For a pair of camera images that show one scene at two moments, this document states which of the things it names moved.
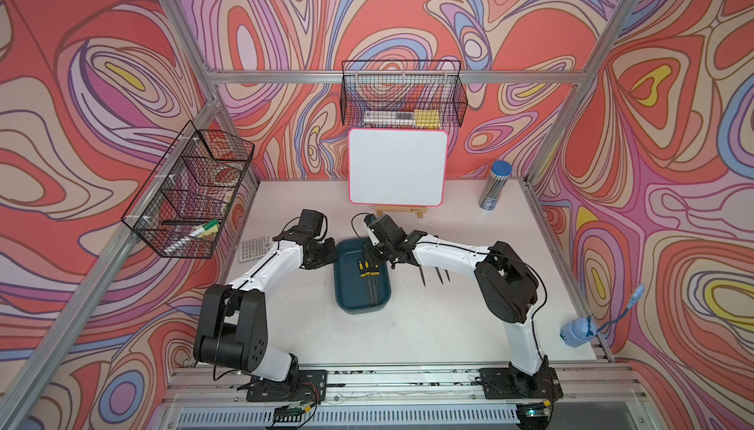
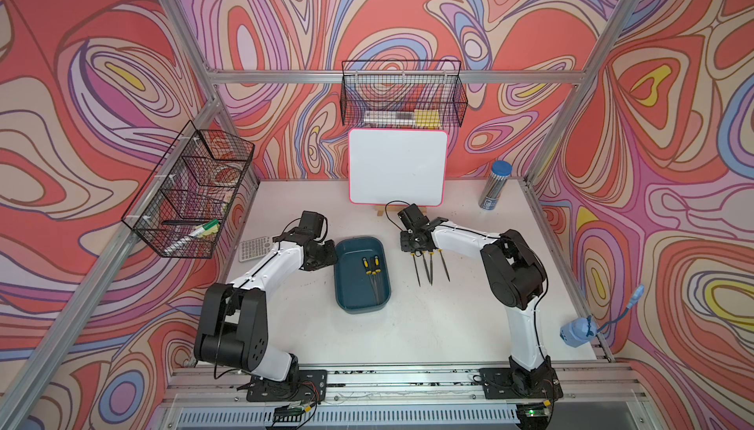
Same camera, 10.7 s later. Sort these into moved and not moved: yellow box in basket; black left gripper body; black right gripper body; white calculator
Moved: black right gripper body
Not moved: yellow box in basket; white calculator; black left gripper body
